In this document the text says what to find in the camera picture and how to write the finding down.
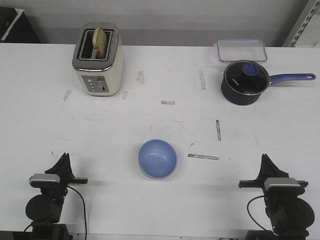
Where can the dark blue saucepan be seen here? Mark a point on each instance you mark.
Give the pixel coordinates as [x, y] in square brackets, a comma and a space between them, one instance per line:
[244, 100]

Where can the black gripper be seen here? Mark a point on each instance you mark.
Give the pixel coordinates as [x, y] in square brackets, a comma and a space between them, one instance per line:
[277, 194]
[62, 177]

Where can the green bowl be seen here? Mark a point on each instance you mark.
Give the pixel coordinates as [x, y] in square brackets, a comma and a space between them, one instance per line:
[175, 170]

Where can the clear plastic food container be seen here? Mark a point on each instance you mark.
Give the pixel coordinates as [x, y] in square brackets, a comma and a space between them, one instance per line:
[231, 50]

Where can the metal shelf upright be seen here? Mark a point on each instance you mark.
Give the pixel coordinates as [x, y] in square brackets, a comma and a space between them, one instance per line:
[301, 23]

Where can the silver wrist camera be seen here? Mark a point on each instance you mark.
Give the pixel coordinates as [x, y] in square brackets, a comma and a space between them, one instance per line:
[273, 183]
[44, 180]

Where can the cream and chrome toaster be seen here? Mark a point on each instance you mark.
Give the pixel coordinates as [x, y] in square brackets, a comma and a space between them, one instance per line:
[99, 77]

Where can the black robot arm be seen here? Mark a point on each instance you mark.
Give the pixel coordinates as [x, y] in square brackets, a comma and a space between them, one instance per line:
[45, 209]
[289, 215]

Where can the glass pot lid blue knob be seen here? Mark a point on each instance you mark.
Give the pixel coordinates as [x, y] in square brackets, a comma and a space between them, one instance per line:
[246, 77]

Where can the blue bowl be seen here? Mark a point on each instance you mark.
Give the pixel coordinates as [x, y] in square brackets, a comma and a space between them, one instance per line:
[156, 146]

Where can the bread slice in toaster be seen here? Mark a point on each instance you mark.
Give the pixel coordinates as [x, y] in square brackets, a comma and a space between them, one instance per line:
[100, 41]

